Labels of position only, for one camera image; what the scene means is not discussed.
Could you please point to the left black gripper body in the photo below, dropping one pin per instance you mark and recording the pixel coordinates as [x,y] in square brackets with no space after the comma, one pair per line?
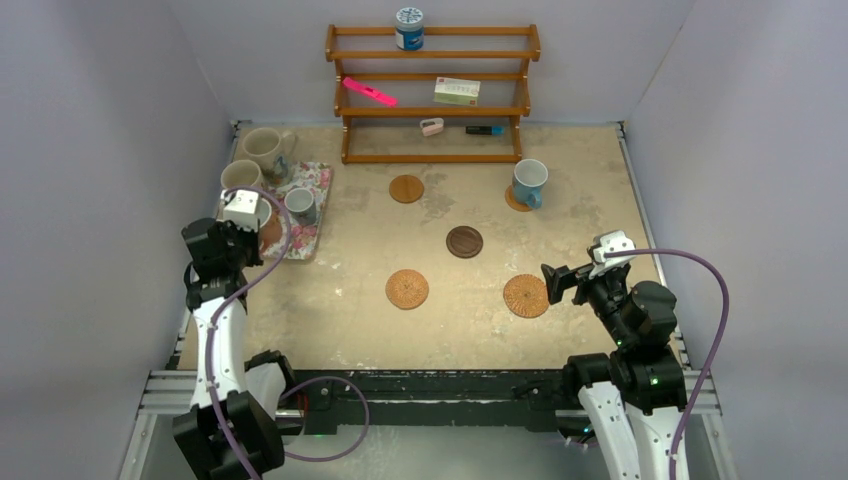
[242,246]

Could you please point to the pink marker pen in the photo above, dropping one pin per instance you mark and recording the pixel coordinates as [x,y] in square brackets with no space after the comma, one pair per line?
[369,92]

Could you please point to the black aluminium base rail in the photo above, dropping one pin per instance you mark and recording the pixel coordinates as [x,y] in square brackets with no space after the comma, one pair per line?
[532,399]

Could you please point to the blue-lidded white jar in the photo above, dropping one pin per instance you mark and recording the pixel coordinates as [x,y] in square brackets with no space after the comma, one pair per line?
[409,29]

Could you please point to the woven rattan coaster left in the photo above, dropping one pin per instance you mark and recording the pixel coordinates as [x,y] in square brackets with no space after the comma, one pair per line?
[407,289]

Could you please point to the beige floral mug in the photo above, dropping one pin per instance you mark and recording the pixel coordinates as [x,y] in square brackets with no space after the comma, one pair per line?
[242,173]

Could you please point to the blue mug white inside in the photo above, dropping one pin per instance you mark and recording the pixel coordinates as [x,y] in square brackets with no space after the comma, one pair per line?
[529,178]

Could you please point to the floral serving tray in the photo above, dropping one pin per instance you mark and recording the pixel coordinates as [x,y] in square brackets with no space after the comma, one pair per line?
[293,230]

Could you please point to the light wooden coaster right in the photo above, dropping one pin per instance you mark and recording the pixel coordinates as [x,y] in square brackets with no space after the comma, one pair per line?
[513,203]

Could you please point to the light wooden coaster left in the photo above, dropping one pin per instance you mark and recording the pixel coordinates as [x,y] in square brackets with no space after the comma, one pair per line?
[406,189]

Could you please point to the woven rattan coaster right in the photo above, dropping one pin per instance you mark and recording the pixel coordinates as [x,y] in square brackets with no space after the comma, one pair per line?
[525,295]

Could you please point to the green white small box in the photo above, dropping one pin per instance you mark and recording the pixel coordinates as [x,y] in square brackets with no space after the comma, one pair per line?
[455,91]

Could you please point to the pink tape dispenser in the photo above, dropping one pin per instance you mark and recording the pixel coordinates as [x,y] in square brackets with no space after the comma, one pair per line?
[432,126]

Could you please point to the wooden three-tier shelf rack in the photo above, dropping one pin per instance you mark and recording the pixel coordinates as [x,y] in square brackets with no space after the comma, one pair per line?
[350,106]

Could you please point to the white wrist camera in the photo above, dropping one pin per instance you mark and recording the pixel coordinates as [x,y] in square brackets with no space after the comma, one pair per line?
[241,207]
[610,251]

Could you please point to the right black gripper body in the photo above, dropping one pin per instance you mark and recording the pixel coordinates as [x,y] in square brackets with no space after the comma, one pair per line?
[604,292]

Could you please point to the brown orange mug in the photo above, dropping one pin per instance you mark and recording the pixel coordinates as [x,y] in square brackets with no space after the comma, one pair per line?
[270,228]

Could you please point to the dark brown wooden coaster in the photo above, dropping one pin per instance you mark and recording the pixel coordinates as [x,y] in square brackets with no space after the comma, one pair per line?
[464,241]

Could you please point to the beige mug far back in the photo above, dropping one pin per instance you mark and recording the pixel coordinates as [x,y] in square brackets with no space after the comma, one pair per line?
[272,151]

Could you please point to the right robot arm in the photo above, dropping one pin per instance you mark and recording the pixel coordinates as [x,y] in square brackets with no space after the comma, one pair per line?
[634,396]

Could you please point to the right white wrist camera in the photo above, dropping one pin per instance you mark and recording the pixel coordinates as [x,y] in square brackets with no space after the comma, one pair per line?
[610,251]

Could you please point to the light wooden coaster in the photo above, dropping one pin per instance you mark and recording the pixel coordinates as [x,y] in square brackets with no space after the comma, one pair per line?
[513,203]
[406,189]

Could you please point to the small grey mug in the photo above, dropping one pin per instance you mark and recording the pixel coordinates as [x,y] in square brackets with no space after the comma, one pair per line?
[301,205]

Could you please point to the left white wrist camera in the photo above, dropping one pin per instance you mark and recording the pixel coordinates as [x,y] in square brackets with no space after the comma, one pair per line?
[241,207]

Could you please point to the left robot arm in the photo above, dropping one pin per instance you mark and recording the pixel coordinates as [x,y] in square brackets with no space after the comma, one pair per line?
[230,429]

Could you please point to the black blue marker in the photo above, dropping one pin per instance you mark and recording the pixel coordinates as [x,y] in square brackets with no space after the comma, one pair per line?
[478,130]

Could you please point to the woven rattan coaster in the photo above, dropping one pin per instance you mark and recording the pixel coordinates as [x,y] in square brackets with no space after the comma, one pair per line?
[525,295]
[407,289]

